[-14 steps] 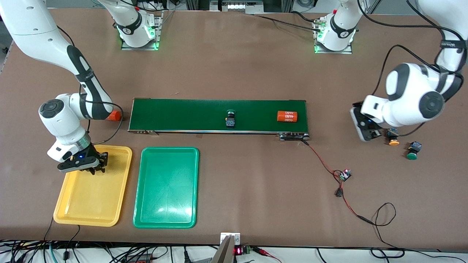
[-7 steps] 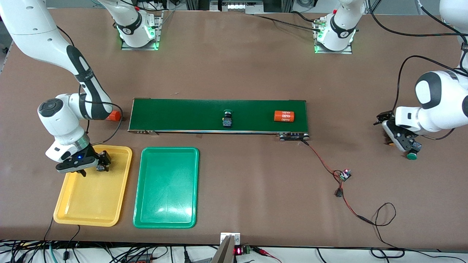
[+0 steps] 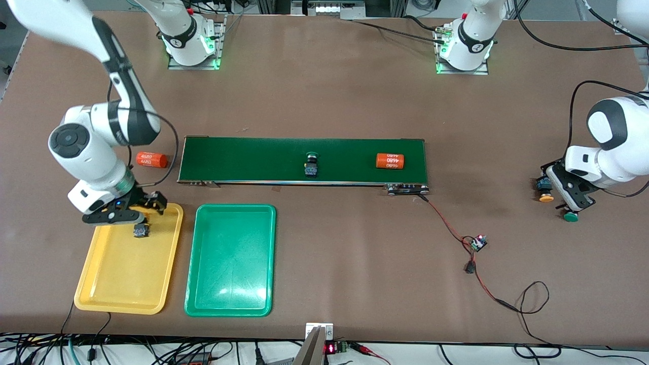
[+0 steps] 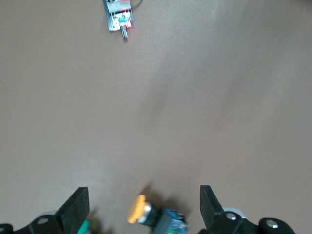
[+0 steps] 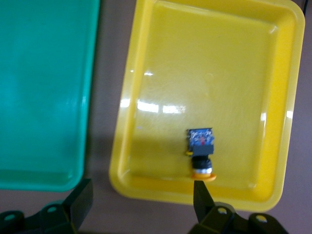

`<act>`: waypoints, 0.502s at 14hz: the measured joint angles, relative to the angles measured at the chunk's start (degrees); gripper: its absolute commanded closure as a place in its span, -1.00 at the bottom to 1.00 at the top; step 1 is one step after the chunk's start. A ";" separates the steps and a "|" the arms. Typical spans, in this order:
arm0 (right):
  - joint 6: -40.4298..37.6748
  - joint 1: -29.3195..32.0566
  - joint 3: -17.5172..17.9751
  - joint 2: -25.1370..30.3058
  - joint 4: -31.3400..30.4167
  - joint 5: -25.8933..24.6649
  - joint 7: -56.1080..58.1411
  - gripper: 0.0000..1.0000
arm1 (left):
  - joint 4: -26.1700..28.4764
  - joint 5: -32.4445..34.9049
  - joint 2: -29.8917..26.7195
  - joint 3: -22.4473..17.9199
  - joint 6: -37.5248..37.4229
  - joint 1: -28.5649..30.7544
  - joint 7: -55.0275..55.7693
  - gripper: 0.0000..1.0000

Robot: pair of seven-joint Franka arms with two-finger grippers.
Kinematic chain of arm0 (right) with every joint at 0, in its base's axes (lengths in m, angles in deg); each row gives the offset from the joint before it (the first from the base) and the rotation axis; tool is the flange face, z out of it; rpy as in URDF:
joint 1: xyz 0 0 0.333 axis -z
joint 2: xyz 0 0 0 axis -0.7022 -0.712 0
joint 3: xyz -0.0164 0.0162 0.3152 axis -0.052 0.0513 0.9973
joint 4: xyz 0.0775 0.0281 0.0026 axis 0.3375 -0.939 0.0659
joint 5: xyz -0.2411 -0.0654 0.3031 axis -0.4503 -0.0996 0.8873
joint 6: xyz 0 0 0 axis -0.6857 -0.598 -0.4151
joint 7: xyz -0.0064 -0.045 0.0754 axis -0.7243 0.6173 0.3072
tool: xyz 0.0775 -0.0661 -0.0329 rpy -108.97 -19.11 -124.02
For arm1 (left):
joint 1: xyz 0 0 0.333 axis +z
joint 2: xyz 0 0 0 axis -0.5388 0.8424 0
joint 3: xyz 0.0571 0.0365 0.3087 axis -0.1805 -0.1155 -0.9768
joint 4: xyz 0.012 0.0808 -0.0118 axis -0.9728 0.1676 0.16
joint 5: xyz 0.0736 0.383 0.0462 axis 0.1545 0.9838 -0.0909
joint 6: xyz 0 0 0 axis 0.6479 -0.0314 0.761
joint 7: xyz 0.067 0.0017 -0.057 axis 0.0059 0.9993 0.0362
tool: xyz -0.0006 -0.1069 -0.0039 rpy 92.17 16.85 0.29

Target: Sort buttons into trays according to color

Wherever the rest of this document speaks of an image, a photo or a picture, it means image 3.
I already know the orange 4680 cylinder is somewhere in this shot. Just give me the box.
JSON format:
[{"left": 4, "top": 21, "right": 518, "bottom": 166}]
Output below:
[
  {"left": 136, "top": 152, "right": 168, "bottom": 168},
  {"left": 376, "top": 153, "right": 405, "bottom": 170}
]

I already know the yellow plastic tray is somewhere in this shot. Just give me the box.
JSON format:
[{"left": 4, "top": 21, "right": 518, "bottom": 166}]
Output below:
[{"left": 74, "top": 199, "right": 184, "bottom": 315}]

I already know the green plastic tray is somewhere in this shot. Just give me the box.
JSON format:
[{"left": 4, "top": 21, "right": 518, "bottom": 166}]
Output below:
[{"left": 184, "top": 204, "right": 277, "bottom": 318}]

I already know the green belt conveyor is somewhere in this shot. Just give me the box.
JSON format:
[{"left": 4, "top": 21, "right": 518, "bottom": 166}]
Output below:
[{"left": 176, "top": 136, "right": 431, "bottom": 197}]

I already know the red clip lead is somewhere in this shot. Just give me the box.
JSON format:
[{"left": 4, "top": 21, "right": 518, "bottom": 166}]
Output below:
[{"left": 350, "top": 343, "right": 391, "bottom": 365}]

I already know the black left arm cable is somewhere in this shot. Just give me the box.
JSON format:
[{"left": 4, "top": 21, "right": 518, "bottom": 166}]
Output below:
[{"left": 513, "top": 0, "right": 649, "bottom": 198}]

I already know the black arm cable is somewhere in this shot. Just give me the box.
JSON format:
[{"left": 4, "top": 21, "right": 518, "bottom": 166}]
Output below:
[
  {"left": 513, "top": 0, "right": 649, "bottom": 198},
  {"left": 106, "top": 76, "right": 179, "bottom": 187}
]

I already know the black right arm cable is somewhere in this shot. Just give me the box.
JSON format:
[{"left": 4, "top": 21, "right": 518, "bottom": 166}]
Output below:
[{"left": 106, "top": 76, "right": 179, "bottom": 187}]

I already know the thin black power cable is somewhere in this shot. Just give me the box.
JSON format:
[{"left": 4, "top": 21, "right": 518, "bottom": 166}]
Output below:
[{"left": 515, "top": 280, "right": 562, "bottom": 355}]

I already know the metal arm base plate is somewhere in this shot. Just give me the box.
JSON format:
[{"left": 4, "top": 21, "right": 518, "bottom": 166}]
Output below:
[
  {"left": 435, "top": 25, "right": 490, "bottom": 76},
  {"left": 167, "top": 14, "right": 226, "bottom": 70}
]

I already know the black cable with plug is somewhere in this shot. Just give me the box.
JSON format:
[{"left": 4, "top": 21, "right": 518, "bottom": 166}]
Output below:
[{"left": 88, "top": 312, "right": 112, "bottom": 360}]

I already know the black cable bundle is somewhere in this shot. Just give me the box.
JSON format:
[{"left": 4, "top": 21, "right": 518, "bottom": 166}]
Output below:
[{"left": 350, "top": 14, "right": 449, "bottom": 44}]

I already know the silver metal bracket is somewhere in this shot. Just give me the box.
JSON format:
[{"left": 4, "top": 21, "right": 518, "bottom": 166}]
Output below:
[{"left": 305, "top": 322, "right": 334, "bottom": 341}]

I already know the silver machine frame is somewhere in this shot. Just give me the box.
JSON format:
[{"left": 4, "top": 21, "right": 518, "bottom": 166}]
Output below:
[{"left": 292, "top": 0, "right": 366, "bottom": 17}]

